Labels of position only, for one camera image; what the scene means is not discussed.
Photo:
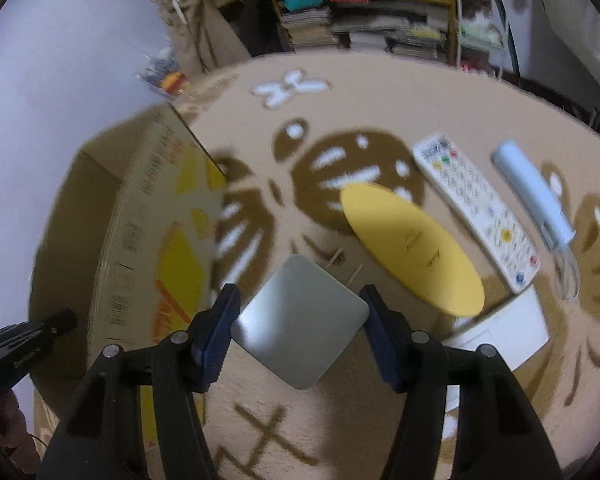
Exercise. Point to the yellow oval card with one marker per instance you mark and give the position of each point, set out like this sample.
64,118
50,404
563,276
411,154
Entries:
410,245

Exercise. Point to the white square box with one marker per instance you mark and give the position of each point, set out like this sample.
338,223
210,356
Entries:
300,325

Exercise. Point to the white remote control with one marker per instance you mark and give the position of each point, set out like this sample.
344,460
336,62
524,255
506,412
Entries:
475,205

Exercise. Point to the dark hanging clothes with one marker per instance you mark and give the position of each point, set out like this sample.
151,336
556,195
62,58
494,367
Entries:
260,25

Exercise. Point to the white folded mattress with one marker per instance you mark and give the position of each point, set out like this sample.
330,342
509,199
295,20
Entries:
580,20

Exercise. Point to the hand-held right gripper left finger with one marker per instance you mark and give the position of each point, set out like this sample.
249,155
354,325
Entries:
215,340

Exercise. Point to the stack of old books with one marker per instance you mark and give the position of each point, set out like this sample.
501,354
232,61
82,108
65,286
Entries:
310,27

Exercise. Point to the green tissue pack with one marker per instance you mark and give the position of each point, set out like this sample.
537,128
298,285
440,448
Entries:
482,32

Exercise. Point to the beige coat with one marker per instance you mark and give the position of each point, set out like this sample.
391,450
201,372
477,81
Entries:
215,35

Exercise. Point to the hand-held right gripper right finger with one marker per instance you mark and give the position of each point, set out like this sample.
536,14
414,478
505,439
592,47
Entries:
385,345

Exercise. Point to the cardboard box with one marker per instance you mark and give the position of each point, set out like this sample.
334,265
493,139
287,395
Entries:
130,240

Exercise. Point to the pink and white bottles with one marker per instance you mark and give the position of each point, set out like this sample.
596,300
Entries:
475,67

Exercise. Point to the white rectangular device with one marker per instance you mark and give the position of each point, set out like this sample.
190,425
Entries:
505,330

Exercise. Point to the person's left forearm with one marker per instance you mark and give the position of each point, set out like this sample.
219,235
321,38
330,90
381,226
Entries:
7,435

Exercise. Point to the pile of flat magazines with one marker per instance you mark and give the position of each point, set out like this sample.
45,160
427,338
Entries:
380,30

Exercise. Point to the light blue handheld device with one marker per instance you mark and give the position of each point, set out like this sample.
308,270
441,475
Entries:
527,185

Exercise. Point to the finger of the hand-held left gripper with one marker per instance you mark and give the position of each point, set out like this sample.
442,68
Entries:
2,370
45,332

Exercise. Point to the bag of plush toys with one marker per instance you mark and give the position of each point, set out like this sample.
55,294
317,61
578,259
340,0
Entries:
165,77

